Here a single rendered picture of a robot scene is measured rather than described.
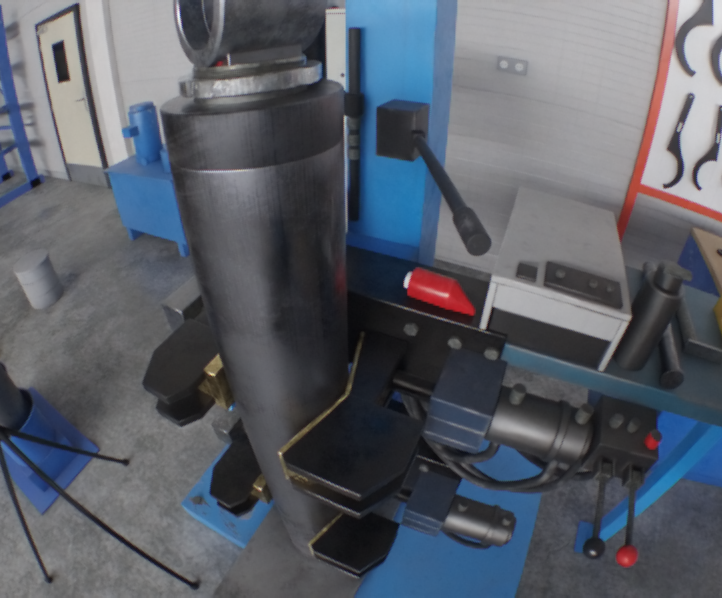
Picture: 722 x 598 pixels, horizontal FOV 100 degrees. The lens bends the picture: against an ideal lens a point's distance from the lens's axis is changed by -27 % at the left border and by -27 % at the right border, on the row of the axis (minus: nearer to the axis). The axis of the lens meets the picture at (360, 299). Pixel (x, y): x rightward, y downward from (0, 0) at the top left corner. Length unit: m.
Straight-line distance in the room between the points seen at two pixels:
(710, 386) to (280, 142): 0.83
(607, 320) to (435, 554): 1.06
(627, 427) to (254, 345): 0.61
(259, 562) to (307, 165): 1.28
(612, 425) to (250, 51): 0.74
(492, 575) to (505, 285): 1.10
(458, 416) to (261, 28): 0.60
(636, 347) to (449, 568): 1.01
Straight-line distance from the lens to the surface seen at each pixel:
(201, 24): 0.53
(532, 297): 0.67
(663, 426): 1.90
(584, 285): 0.69
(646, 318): 0.73
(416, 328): 0.75
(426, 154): 0.62
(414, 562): 1.49
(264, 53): 0.46
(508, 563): 1.56
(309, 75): 0.45
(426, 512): 1.08
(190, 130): 0.43
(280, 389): 0.61
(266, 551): 1.49
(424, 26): 0.80
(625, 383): 0.78
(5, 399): 1.86
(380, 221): 0.93
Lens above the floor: 1.55
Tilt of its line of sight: 39 degrees down
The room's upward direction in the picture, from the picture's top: straight up
